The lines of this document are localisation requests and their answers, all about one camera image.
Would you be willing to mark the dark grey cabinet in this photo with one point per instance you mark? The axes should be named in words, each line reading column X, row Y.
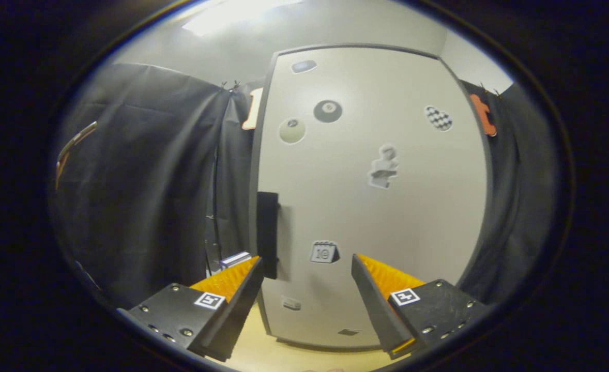
column 254, row 170

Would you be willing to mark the black backdrop cloth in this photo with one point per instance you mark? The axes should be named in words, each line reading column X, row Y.
column 139, row 196

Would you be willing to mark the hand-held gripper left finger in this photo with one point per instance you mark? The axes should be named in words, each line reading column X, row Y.
column 237, row 315

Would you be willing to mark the dark blue book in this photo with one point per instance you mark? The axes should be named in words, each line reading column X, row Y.
column 226, row 265

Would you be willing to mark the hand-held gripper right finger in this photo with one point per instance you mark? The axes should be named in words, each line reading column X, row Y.
column 374, row 310

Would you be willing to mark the black backdrop stand pole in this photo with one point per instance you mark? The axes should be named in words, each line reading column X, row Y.
column 212, row 227

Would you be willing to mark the white spine book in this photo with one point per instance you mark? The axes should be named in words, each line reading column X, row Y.
column 237, row 257

